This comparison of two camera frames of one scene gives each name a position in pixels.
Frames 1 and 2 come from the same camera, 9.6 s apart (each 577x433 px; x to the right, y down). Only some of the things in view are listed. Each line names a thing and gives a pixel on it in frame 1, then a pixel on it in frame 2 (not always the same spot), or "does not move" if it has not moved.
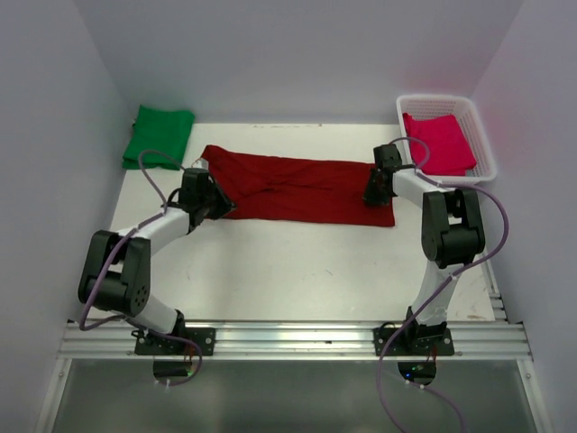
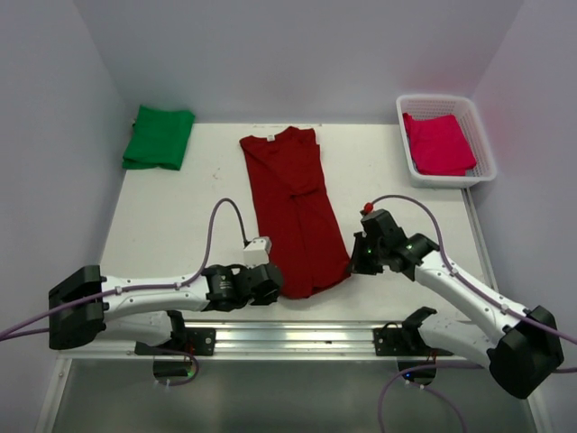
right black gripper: [371, 198] -> [358, 264]
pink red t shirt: [450, 152] does not move
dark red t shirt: [268, 186] -> [297, 212]
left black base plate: [152, 345] does not move
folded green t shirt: [166, 131] does not move
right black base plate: [434, 340] does not move
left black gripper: [224, 205] -> [265, 299]
